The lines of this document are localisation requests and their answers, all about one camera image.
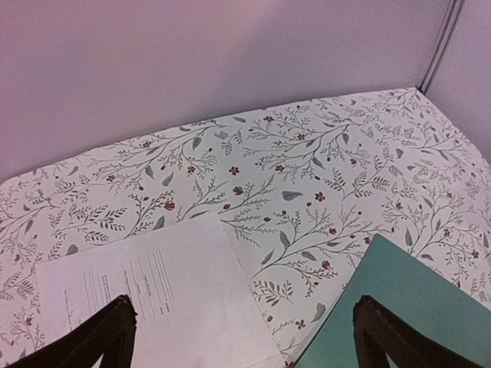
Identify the floral patterned table mat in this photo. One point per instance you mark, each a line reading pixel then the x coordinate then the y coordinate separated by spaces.
pixel 301 188

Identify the aluminium corner post right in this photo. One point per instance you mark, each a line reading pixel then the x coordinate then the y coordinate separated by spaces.
pixel 444 38

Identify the teal plastic folder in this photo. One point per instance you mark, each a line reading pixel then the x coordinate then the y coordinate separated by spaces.
pixel 416 294

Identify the white printed paper sheet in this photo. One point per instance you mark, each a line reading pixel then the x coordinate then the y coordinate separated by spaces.
pixel 193 302

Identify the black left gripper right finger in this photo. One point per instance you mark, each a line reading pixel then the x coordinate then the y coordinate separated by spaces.
pixel 387 337

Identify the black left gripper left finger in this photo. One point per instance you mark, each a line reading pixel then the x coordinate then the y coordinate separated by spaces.
pixel 107 338

